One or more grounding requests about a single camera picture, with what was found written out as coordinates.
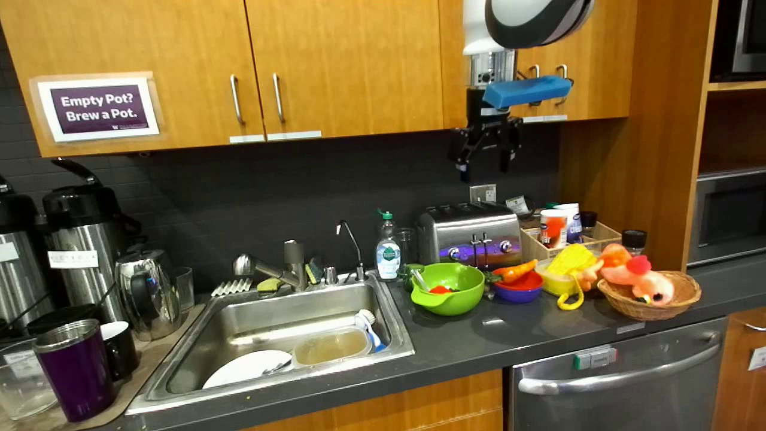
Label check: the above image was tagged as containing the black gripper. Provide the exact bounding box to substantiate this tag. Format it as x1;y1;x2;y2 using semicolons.
456;88;522;182

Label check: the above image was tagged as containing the silver four-slot toaster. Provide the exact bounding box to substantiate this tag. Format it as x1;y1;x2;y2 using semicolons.
419;204;522;267

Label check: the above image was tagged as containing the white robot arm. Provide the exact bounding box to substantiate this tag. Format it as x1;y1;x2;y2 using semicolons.
456;0;597;182

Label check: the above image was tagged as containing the white orange canister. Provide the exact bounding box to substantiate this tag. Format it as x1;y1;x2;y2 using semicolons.
540;210;568;247

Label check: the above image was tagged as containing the wooden condiment tray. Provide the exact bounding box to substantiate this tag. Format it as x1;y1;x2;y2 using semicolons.
520;218;626;264

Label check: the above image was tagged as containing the white blue canister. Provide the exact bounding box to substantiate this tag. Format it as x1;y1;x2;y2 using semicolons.
555;204;581;244

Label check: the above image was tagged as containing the orange toy carrot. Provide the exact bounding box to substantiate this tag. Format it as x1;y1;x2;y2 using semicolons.
490;259;540;282

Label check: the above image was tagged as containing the green mixing bowl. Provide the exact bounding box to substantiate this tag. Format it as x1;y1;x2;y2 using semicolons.
410;261;486;316

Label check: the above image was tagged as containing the dish soap bottle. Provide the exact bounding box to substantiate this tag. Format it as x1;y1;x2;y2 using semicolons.
376;210;403;279

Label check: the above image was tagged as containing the blue bowl with red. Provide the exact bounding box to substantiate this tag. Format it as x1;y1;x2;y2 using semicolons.
493;271;544;304

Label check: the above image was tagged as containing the yellow plastic container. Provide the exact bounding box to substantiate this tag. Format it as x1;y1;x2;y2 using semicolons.
536;244;598;311

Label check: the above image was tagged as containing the small filtered water tap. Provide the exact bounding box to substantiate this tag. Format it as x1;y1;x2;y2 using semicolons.
335;219;366;282

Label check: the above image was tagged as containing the pink plush toy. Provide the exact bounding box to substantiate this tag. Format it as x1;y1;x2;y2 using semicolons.
598;244;676;304

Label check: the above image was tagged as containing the black pepper grinder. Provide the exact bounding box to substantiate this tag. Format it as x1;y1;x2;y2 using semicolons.
623;230;646;256

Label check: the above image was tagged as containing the wicker basket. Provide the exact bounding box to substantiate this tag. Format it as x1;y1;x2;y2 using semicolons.
597;271;702;320

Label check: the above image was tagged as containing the stainless steel sink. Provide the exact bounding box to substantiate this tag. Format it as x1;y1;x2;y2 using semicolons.
130;278;414;417

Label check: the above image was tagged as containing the built-in microwave oven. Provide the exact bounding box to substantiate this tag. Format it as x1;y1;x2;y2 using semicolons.
689;168;766;266

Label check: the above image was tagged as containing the chrome kitchen faucet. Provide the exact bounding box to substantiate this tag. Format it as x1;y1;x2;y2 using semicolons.
236;238;310;291

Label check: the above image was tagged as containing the upper microwave oven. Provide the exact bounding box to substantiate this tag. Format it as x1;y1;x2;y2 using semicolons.
711;0;766;80

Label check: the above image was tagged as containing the stainless dishwasher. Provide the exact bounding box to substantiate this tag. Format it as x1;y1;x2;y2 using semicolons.
505;317;725;431

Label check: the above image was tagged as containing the white plate in sink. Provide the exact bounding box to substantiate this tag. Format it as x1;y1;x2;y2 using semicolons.
204;350;293;389

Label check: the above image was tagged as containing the steel coffee carafe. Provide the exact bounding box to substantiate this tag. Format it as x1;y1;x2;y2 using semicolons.
116;247;182;340

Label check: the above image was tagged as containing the purple brew sign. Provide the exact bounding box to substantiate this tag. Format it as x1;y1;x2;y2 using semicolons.
33;76;160;143

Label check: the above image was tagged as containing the black mug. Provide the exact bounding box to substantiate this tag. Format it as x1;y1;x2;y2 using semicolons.
101;320;139;380

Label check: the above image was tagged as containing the purple tumbler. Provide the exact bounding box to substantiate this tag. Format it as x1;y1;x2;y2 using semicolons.
33;317;116;420

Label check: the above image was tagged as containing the left steel coffee airpot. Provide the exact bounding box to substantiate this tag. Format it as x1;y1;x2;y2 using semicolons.
0;177;52;329

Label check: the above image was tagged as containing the clear plastic container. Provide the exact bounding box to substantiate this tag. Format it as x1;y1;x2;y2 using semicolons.
0;340;57;420

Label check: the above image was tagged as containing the wall power outlet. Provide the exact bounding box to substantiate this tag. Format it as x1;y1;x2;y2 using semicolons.
469;183;499;204

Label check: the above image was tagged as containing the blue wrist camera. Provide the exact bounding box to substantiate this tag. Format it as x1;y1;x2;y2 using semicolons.
483;76;572;110

